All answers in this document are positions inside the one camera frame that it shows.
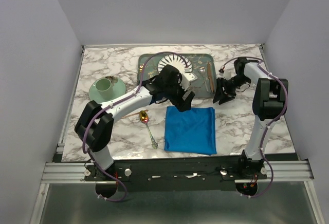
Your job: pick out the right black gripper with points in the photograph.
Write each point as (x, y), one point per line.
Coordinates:
(224, 97)

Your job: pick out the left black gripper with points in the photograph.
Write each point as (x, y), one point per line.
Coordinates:
(181, 105)

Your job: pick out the blue cloth napkin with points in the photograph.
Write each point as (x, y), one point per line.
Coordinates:
(191, 131)

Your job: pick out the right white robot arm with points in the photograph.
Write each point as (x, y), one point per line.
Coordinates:
(269, 105)

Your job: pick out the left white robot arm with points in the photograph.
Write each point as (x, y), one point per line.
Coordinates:
(96, 122)

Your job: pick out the white blue striped plate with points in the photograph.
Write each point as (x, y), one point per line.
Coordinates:
(183, 64)

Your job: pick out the silver spoon on tray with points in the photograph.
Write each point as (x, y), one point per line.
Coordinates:
(203, 73)

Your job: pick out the green floral serving tray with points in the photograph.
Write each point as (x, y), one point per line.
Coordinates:
(197, 60)

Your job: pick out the copper fork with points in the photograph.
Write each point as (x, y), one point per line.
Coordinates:
(137, 113)

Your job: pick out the iridescent gold spoon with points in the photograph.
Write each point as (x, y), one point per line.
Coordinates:
(144, 118)

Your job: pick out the green saucer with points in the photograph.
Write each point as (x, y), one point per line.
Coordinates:
(119, 89)

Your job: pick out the green cup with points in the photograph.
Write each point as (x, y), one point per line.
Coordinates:
(104, 88)

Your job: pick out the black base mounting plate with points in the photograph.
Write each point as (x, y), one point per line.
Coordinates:
(179, 174)

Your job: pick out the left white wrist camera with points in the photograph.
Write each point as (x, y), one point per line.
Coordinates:
(186, 79)

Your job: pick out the gold fork green handle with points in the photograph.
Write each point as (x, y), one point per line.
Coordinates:
(140, 72)

